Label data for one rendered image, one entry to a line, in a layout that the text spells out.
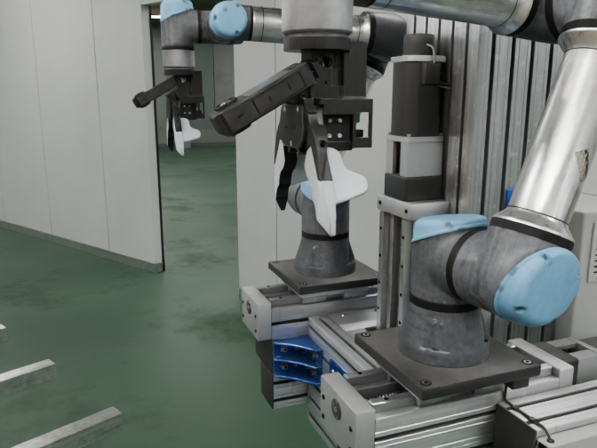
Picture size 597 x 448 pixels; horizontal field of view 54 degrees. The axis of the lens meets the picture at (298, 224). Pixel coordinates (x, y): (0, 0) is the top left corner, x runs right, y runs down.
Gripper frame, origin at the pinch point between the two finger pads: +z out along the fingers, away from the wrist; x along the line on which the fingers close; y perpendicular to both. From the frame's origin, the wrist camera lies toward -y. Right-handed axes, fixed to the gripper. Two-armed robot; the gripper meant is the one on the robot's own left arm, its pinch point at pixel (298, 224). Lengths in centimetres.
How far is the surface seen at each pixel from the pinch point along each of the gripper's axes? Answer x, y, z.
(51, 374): 52, -30, 38
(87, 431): 27, -24, 36
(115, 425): 29, -20, 37
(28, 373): 50, -34, 36
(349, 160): 251, 130, 24
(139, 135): 427, 29, 18
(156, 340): 278, 16, 132
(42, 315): 349, -51, 132
